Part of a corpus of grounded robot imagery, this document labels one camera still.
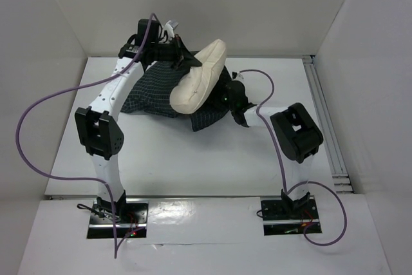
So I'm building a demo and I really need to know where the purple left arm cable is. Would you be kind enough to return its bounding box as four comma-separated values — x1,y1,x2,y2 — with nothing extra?
15,12,160,259

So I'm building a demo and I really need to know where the aluminium frame rail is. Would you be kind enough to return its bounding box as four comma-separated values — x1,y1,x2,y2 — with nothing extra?
302,55,354,194

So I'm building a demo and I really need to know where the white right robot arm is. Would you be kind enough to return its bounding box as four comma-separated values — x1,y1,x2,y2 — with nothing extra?
210,81,324,218

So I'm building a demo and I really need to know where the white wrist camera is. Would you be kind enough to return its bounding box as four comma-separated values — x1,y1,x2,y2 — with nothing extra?
232,71,245,82
163,20,179,39

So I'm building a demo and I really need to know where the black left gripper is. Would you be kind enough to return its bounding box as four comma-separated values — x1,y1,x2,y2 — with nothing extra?
150,34,201,71

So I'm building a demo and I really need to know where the cream white pillow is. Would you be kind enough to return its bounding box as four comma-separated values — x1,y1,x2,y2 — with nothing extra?
169,39,227,115

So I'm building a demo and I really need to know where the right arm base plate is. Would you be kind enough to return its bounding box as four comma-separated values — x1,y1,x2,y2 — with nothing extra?
256,198,322,236

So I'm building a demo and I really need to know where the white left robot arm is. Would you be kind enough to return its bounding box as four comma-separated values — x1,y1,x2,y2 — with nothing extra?
75,19,201,223

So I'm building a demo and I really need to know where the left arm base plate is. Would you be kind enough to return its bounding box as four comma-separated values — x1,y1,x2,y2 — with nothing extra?
77,199,149,239

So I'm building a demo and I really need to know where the dark checkered pillowcase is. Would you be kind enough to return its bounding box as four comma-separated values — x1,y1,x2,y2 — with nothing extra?
120,62,233,132

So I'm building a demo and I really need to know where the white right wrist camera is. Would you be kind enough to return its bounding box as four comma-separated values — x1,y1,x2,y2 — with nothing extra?
232,71,245,82

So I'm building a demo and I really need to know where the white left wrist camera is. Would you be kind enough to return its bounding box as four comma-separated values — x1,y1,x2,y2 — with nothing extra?
163,20,179,39

